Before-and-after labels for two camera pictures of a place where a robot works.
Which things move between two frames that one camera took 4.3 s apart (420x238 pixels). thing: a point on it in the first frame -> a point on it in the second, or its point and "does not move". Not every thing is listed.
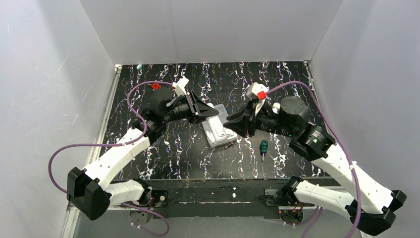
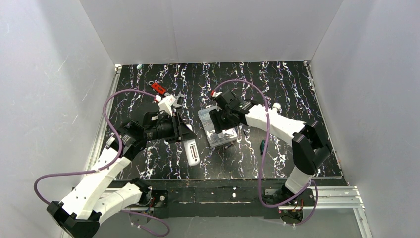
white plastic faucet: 276,107 does not move
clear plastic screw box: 222,114 does not move
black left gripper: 192,107 -> 178,127
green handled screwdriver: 263,147 does not move
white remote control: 217,128 -> 192,155
